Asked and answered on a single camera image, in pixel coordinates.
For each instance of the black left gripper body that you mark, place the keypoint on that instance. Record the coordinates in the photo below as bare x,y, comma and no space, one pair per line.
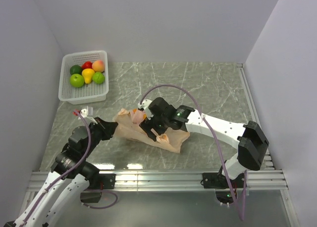
96,138

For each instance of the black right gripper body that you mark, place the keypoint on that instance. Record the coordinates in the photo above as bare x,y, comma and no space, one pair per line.
159,125

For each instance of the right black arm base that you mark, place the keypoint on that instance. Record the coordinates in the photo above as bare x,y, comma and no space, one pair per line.
211,180

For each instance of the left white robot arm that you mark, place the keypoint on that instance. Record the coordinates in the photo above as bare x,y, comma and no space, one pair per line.
70,175

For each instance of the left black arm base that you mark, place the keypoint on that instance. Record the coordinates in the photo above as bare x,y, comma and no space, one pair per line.
90,191

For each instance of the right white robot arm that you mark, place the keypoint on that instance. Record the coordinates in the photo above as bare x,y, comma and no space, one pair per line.
248,139

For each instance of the light green round fruit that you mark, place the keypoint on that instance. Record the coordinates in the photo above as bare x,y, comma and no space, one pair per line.
98,78

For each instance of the peach fruit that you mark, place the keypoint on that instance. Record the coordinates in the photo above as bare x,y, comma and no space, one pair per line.
98,66

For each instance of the red fruit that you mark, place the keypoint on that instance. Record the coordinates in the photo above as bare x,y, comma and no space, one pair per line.
87,65

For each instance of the dark green fruit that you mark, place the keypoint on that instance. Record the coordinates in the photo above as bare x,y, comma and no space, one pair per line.
75,69

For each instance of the white perforated plastic basket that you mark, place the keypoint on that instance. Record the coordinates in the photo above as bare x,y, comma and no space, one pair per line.
88,93

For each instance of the green apple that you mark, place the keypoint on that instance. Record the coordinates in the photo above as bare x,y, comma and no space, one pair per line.
76,80

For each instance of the yellow pear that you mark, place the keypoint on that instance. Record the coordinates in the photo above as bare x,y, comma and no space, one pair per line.
88,74

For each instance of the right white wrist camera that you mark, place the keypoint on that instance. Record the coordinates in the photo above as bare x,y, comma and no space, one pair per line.
144,106

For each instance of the aluminium mounting rail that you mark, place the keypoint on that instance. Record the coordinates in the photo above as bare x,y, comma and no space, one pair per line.
177,198

